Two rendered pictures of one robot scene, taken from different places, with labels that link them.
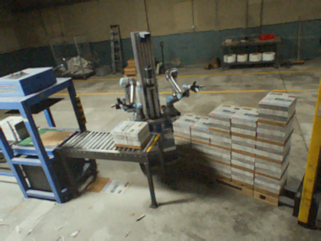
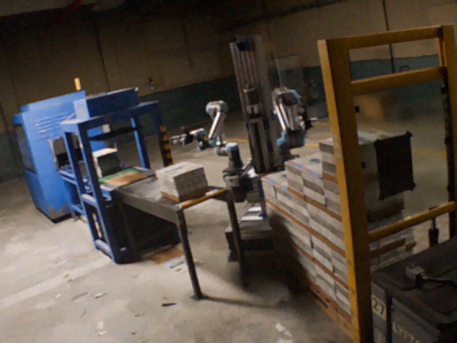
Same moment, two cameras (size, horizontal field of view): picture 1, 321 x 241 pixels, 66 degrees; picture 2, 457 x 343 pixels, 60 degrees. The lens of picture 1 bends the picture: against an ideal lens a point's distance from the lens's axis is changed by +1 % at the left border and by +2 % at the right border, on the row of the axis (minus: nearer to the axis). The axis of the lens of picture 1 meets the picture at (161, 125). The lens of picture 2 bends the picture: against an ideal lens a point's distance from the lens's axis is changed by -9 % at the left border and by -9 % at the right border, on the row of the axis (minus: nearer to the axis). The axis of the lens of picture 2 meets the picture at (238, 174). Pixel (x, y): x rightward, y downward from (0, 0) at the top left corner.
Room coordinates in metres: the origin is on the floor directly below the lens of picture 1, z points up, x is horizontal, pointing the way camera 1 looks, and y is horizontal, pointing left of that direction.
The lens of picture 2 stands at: (0.06, -1.97, 1.83)
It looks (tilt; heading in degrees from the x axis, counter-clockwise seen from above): 15 degrees down; 33
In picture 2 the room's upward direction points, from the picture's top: 11 degrees counter-clockwise
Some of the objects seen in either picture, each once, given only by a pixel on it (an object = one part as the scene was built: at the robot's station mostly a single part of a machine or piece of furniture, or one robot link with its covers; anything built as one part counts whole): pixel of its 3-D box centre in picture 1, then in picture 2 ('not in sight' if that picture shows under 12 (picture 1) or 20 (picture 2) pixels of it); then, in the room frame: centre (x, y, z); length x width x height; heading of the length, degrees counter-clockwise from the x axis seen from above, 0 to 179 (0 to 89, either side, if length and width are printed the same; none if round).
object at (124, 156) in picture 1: (99, 154); (143, 203); (2.69, 0.83, 0.74); 1.34 x 0.05 x 0.12; 69
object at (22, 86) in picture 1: (26, 81); (106, 103); (3.30, 1.68, 1.65); 0.60 x 0.45 x 0.20; 159
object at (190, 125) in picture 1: (217, 151); (317, 237); (2.88, -0.72, 0.42); 1.17 x 0.39 x 0.83; 48
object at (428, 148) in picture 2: not in sight; (407, 152); (2.10, -1.60, 1.28); 0.57 x 0.01 x 0.65; 138
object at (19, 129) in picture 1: (14, 128); (104, 162); (3.51, 2.22, 0.93); 0.38 x 0.30 x 0.26; 69
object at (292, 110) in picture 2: (174, 85); (293, 119); (3.69, -0.29, 1.19); 0.15 x 0.12 x 0.55; 129
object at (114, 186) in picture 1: (116, 186); (182, 263); (2.94, 0.78, 0.00); 0.37 x 0.29 x 0.01; 69
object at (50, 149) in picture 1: (48, 140); (124, 181); (3.30, 1.69, 0.75); 0.70 x 0.65 x 0.10; 69
